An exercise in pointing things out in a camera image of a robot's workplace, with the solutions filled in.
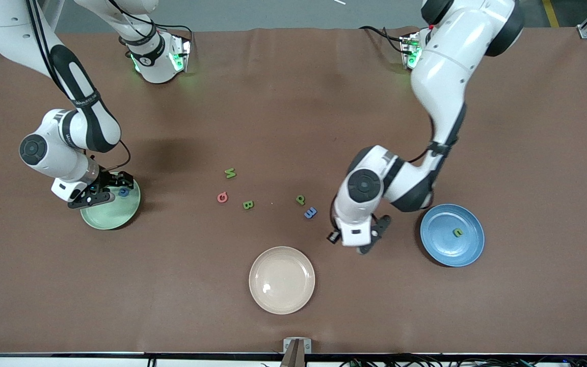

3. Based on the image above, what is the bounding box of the white table edge rail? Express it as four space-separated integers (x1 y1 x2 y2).
0 352 587 367

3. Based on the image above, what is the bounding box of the blue plate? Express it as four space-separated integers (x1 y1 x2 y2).
420 203 486 268

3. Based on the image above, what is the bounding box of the light green plate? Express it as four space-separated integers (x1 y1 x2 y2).
80 173 142 231

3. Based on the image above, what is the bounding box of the brown table cover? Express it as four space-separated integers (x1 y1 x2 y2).
0 27 587 355

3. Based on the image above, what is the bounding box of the beige plate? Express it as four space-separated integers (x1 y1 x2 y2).
249 246 316 315

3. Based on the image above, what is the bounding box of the black base cable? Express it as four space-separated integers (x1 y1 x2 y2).
148 23 195 39
359 25 407 54

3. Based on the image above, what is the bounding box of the grey base connector bracket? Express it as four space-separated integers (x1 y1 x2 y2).
399 32 429 70
169 32 193 73

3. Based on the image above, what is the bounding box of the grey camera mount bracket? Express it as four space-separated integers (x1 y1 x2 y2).
280 337 312 367

